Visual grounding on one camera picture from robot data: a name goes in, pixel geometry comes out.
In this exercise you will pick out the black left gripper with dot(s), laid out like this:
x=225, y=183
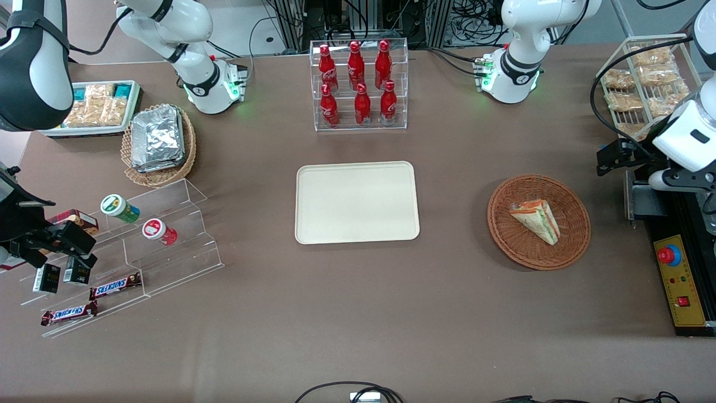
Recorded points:
x=630, y=153

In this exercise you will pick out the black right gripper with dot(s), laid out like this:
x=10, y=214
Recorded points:
x=18, y=219

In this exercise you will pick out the triangle sandwich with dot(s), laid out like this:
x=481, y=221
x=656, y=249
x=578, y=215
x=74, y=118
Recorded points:
x=537, y=221

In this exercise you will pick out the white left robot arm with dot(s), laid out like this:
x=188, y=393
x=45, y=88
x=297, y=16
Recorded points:
x=523, y=33

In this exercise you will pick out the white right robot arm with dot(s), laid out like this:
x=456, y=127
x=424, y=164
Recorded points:
x=190, y=33

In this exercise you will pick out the brown wicker basket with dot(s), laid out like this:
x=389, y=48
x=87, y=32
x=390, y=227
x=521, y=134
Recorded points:
x=565, y=249

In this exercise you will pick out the white snack tray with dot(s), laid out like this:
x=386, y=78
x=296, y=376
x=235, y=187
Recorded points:
x=56, y=132

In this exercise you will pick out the tan wicker basket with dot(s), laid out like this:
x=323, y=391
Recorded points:
x=162, y=178

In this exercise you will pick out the cream plastic tray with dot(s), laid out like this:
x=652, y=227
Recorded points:
x=358, y=202

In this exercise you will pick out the small black box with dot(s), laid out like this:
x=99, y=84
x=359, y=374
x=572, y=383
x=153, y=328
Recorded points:
x=76, y=272
x=46, y=278

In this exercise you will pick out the grey metal box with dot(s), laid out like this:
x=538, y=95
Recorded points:
x=643, y=196

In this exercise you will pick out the red brown small box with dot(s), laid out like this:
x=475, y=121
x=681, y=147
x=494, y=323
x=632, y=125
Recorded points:
x=81, y=218

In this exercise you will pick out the Snickers chocolate bar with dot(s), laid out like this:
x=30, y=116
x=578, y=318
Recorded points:
x=69, y=313
x=114, y=286

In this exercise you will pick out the green lidded cup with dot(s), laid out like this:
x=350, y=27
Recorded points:
x=119, y=208

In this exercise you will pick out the red emergency stop button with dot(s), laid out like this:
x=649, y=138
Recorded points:
x=669, y=255

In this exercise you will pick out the red lidded cup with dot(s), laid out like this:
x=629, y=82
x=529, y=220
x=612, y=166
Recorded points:
x=159, y=231

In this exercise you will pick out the clear acrylic stepped stand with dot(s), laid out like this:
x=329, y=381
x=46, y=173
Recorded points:
x=168, y=263

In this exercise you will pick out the black yellow control box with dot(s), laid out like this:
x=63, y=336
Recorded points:
x=685, y=291

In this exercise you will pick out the beige snack pack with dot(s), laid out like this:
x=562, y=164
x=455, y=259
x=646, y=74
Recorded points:
x=78, y=115
x=112, y=111
x=99, y=89

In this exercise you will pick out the silver foil pack stack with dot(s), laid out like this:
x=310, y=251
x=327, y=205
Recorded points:
x=158, y=137

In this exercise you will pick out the teal snack pack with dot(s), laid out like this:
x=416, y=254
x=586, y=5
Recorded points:
x=80, y=93
x=122, y=89

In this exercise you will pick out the red cola bottle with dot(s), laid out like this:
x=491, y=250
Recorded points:
x=383, y=63
x=328, y=68
x=329, y=105
x=362, y=105
x=388, y=102
x=356, y=64

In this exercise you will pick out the clear acrylic bottle rack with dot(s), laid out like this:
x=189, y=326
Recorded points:
x=400, y=61

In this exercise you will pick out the small white device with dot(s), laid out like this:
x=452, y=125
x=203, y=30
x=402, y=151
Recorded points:
x=364, y=397

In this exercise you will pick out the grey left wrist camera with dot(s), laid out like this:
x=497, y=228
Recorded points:
x=671, y=180

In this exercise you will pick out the aluminium frame post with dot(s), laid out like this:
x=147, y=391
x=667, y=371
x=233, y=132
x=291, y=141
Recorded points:
x=293, y=25
x=437, y=22

